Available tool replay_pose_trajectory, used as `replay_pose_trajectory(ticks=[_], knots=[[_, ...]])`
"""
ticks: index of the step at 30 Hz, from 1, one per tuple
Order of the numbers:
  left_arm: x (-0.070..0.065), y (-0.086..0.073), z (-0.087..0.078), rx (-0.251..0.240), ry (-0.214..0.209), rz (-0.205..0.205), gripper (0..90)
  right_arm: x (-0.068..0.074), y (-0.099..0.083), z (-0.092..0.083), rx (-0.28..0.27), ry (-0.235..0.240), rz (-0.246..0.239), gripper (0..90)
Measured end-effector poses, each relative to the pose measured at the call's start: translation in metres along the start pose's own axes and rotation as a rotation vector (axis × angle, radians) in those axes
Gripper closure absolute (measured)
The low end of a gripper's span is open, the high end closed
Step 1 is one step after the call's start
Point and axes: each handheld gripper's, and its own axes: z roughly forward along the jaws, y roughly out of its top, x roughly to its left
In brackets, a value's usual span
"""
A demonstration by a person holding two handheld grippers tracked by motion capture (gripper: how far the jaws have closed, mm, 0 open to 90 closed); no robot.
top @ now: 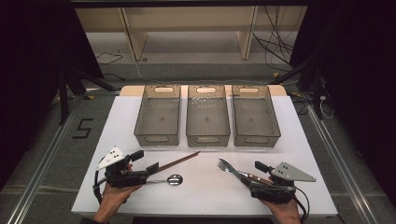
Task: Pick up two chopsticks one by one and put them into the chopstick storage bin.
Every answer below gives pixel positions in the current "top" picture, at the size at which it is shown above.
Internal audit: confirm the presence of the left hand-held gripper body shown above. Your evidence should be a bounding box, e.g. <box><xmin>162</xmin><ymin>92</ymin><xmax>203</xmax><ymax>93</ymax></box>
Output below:
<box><xmin>96</xmin><ymin>146</ymin><xmax>150</xmax><ymax>189</ymax></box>

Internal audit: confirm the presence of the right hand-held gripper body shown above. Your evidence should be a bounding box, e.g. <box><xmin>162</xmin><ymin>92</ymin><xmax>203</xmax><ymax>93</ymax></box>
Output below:
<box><xmin>248</xmin><ymin>161</ymin><xmax>318</xmax><ymax>205</ymax></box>

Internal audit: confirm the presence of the silver metal spoon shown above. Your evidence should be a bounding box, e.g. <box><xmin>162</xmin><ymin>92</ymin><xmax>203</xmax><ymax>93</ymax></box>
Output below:
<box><xmin>145</xmin><ymin>174</ymin><xmax>184</xmax><ymax>187</ymax></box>

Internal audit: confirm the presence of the wooden handled fork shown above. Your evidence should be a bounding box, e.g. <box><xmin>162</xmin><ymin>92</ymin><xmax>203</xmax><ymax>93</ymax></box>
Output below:
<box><xmin>217</xmin><ymin>161</ymin><xmax>250</xmax><ymax>185</ymax></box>

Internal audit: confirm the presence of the brown wooden chopstick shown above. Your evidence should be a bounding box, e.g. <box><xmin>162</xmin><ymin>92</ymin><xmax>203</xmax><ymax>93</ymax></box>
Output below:
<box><xmin>156</xmin><ymin>151</ymin><xmax>202</xmax><ymax>173</ymax></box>

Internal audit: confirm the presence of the wooden handled knife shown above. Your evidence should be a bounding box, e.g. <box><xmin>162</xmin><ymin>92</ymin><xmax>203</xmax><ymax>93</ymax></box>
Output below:
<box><xmin>218</xmin><ymin>157</ymin><xmax>274</xmax><ymax>185</ymax></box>

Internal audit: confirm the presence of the smoky clear plastic bin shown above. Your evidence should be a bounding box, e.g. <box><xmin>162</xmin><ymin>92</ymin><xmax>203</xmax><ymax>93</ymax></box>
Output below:
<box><xmin>134</xmin><ymin>84</ymin><xmax>182</xmax><ymax>147</ymax></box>
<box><xmin>231</xmin><ymin>84</ymin><xmax>282</xmax><ymax>148</ymax></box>
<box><xmin>185</xmin><ymin>84</ymin><xmax>232</xmax><ymax>148</ymax></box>

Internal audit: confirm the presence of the person's right hand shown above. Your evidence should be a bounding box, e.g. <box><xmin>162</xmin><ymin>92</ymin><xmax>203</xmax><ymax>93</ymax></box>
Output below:
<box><xmin>261</xmin><ymin>199</ymin><xmax>302</xmax><ymax>224</ymax></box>

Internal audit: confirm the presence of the person's left hand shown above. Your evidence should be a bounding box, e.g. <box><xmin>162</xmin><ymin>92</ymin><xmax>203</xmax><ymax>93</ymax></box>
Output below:
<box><xmin>92</xmin><ymin>182</ymin><xmax>143</xmax><ymax>224</ymax></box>

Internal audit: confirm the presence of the black metal stand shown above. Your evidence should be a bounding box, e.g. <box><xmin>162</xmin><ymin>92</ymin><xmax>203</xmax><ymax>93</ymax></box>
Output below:
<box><xmin>269</xmin><ymin>58</ymin><xmax>325</xmax><ymax>121</ymax></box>
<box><xmin>56</xmin><ymin>65</ymin><xmax>117</xmax><ymax>126</ymax></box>

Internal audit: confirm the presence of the black curtain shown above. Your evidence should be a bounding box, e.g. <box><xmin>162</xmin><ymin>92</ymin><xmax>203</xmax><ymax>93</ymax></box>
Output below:
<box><xmin>290</xmin><ymin>0</ymin><xmax>396</xmax><ymax>206</ymax></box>
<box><xmin>0</xmin><ymin>0</ymin><xmax>105</xmax><ymax>190</ymax></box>

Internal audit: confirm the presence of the light wooden shelf unit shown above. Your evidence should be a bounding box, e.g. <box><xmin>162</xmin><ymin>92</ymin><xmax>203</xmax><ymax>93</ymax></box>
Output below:
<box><xmin>74</xmin><ymin>5</ymin><xmax>309</xmax><ymax>62</ymax></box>

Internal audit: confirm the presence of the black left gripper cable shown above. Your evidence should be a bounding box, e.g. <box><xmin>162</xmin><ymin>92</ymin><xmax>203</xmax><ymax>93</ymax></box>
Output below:
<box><xmin>92</xmin><ymin>170</ymin><xmax>105</xmax><ymax>205</ymax></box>

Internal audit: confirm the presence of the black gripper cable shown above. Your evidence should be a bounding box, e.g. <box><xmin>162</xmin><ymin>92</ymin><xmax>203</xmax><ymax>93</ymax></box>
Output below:
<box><xmin>291</xmin><ymin>186</ymin><xmax>311</xmax><ymax>224</ymax></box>
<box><xmin>92</xmin><ymin>170</ymin><xmax>105</xmax><ymax>205</ymax></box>

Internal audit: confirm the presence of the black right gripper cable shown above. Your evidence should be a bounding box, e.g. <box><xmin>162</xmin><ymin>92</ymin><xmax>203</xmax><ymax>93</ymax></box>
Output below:
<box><xmin>291</xmin><ymin>186</ymin><xmax>311</xmax><ymax>224</ymax></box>

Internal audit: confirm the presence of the metal floor rail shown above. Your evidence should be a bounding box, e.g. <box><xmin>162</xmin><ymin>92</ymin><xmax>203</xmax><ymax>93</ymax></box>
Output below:
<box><xmin>305</xmin><ymin>105</ymin><xmax>380</xmax><ymax>224</ymax></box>
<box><xmin>6</xmin><ymin>92</ymin><xmax>82</xmax><ymax>224</ymax></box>

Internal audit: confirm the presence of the white cable with plug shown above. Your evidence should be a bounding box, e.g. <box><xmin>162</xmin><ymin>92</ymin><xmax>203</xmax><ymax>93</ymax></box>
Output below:
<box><xmin>319</xmin><ymin>94</ymin><xmax>335</xmax><ymax>120</ymax></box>

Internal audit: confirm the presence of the thin black floor cable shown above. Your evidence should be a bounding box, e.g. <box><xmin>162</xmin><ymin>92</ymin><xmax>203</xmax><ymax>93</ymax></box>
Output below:
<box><xmin>94</xmin><ymin>51</ymin><xmax>124</xmax><ymax>66</ymax></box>

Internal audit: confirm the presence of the bundle of black cables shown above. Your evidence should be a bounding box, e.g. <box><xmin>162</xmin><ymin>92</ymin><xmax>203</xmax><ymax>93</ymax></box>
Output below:
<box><xmin>251</xmin><ymin>5</ymin><xmax>296</xmax><ymax>67</ymax></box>

